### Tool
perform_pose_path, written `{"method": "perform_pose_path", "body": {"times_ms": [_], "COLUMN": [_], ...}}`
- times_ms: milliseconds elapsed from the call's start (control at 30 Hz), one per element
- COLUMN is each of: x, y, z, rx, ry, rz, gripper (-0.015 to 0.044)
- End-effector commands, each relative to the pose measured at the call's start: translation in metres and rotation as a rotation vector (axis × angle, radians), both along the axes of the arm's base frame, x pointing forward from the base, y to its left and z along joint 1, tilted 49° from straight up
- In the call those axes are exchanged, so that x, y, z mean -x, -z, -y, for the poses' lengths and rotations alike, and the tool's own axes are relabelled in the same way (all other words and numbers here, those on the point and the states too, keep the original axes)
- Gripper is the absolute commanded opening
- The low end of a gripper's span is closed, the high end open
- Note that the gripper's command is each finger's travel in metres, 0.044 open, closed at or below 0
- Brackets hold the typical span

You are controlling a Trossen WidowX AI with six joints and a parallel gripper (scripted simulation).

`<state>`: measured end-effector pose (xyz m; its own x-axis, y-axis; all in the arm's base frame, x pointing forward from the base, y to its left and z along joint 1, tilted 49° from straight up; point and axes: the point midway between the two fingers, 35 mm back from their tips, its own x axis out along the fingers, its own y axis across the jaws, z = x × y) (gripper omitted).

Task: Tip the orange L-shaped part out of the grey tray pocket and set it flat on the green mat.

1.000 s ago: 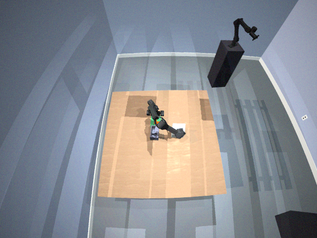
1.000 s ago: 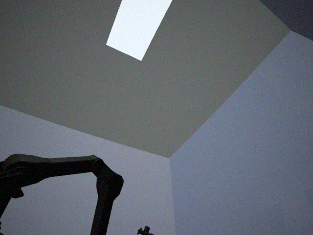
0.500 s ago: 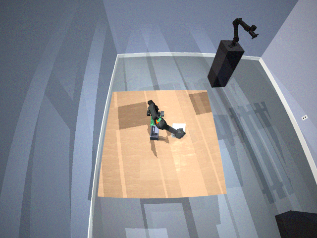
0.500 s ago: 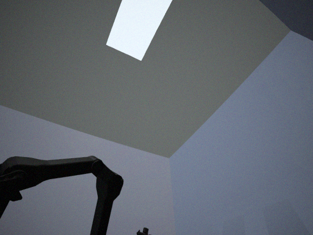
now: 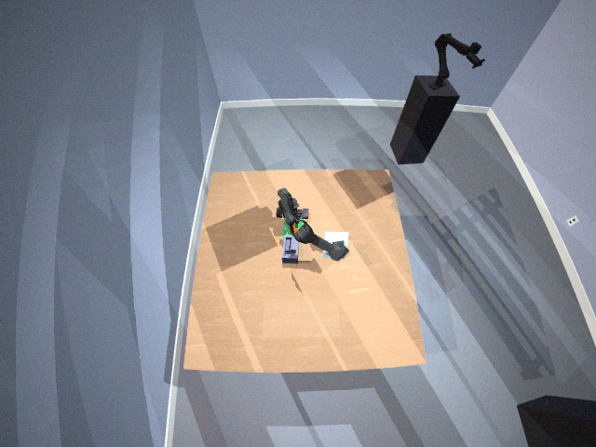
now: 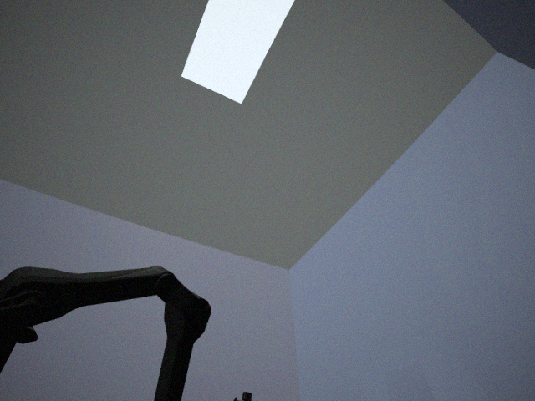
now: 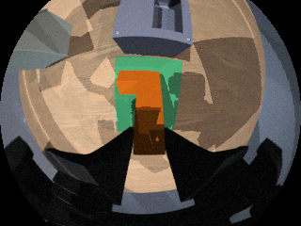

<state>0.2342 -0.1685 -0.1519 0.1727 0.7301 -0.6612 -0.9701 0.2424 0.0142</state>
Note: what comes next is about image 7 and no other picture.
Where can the orange l-shaped part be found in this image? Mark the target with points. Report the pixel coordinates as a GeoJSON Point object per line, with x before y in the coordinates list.
{"type": "Point", "coordinates": [149, 120]}

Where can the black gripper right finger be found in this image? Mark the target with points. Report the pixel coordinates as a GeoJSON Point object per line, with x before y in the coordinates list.
{"type": "Point", "coordinates": [193, 167]}

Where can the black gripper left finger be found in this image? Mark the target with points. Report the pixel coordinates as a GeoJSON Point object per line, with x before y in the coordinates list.
{"type": "Point", "coordinates": [105, 168]}

